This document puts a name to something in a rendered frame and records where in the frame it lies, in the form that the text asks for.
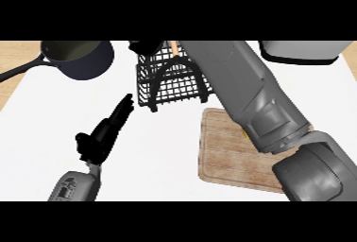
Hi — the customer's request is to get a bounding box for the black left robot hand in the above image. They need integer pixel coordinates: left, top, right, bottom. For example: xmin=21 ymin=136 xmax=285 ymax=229
xmin=74 ymin=93 xmax=138 ymax=167

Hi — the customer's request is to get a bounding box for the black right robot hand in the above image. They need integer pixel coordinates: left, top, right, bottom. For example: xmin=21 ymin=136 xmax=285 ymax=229
xmin=127 ymin=40 xmax=166 ymax=57

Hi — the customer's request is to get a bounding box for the wooden cutting board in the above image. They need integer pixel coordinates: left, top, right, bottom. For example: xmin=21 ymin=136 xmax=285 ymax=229
xmin=197 ymin=107 xmax=316 ymax=194

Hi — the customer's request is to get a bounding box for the dark blue saucepan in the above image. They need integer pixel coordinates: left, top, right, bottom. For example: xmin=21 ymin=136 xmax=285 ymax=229
xmin=0 ymin=40 xmax=116 ymax=84

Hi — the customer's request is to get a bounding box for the pale grey appliance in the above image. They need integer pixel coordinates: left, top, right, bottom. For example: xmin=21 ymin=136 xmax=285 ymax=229
xmin=257 ymin=40 xmax=353 ymax=66

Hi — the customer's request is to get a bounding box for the black wire tiered basket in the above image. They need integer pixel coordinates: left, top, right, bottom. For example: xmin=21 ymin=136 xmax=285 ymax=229
xmin=136 ymin=40 xmax=216 ymax=113

